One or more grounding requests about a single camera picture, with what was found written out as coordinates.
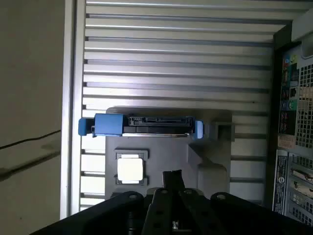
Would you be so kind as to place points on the silver CPU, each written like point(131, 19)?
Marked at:
point(129, 170)

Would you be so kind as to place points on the grey parts rack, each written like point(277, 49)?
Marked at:
point(171, 156)

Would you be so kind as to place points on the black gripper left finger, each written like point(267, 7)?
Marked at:
point(117, 210)

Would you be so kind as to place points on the open grey PC case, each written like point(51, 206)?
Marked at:
point(304, 98)

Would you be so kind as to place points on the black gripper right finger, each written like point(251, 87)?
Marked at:
point(244, 215)

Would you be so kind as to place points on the hard disk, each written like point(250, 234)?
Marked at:
point(108, 124)

